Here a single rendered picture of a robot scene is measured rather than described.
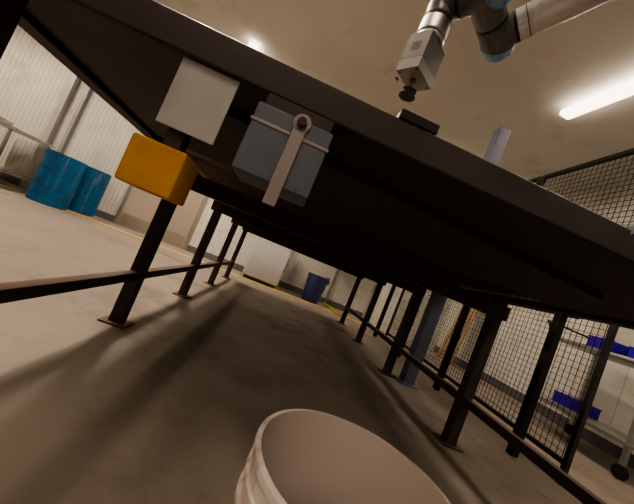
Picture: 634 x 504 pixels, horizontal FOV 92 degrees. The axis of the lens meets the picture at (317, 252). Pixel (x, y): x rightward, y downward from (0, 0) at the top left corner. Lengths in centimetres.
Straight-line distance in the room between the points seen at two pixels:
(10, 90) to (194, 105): 731
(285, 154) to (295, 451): 51
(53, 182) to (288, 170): 541
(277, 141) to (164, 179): 19
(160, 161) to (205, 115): 11
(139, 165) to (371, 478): 65
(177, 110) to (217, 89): 8
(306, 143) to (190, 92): 21
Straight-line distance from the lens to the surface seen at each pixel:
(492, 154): 322
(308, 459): 67
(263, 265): 556
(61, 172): 582
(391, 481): 66
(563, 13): 107
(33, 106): 764
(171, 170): 56
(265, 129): 55
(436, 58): 97
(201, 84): 62
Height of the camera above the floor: 61
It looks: 3 degrees up
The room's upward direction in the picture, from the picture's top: 22 degrees clockwise
